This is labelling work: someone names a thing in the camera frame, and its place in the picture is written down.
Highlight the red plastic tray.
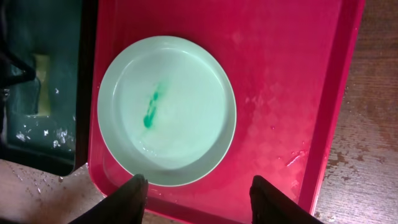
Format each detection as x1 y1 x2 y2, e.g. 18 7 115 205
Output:
92 0 364 223

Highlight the green yellow sponge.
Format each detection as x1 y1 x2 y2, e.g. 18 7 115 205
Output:
34 54 51 116

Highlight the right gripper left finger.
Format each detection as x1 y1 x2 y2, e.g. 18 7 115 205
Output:
71 174 149 224

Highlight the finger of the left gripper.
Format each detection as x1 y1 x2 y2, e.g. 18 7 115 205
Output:
1 49 36 88

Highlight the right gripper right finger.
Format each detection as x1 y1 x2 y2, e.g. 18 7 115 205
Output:
249 175 322 224

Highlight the mint green plate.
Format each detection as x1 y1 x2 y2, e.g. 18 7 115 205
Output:
97 35 237 187

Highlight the dark green water tray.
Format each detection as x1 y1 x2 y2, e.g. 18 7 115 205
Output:
1 0 98 176

